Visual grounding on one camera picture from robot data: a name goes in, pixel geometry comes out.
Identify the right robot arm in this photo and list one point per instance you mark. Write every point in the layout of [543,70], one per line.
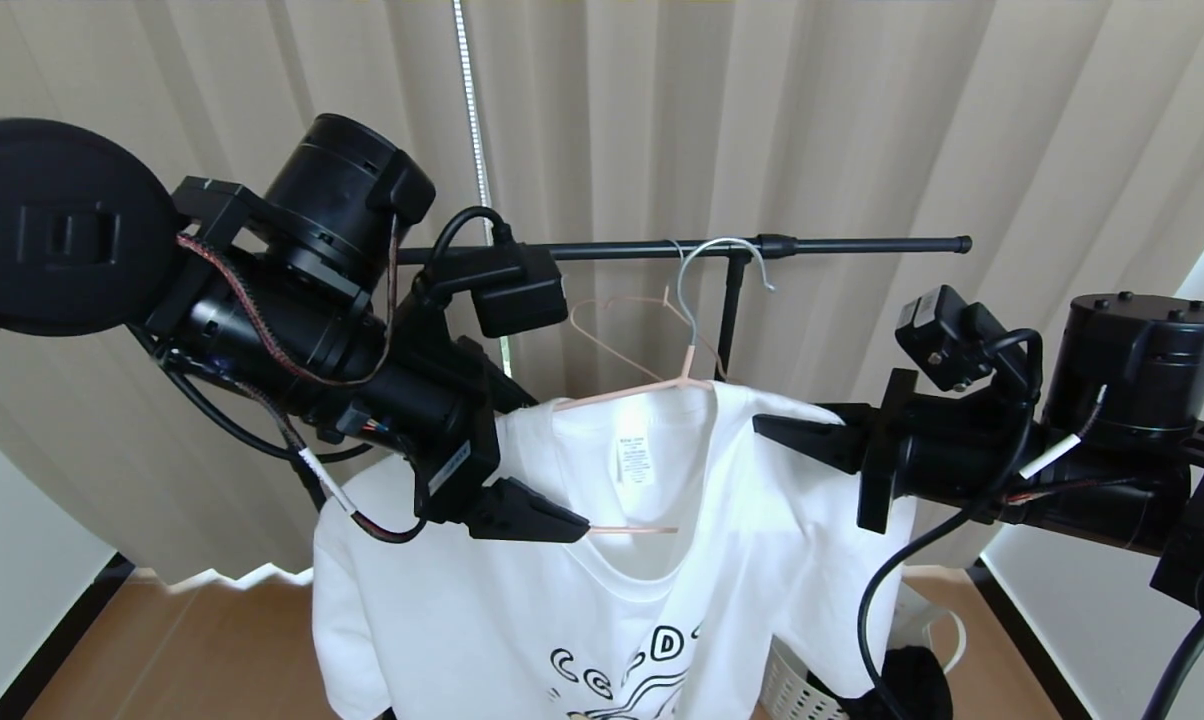
[1132,360]

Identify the beige curtain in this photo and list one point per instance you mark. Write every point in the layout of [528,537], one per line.
[862,120]

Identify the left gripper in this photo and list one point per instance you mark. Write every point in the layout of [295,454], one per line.
[402,400]

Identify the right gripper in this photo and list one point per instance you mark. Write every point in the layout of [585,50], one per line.
[962,470]

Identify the white printed shirt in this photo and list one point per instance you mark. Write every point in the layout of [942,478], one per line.
[762,520]

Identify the pink clothes hanger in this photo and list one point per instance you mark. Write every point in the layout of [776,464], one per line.
[689,362]
[668,292]

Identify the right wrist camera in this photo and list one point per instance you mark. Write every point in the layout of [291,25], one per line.
[937,335]

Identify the black clothes rack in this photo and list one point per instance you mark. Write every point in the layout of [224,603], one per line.
[862,244]

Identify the white laundry basket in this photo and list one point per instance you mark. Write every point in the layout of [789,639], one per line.
[787,690]

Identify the black garment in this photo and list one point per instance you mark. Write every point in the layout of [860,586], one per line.
[912,685]

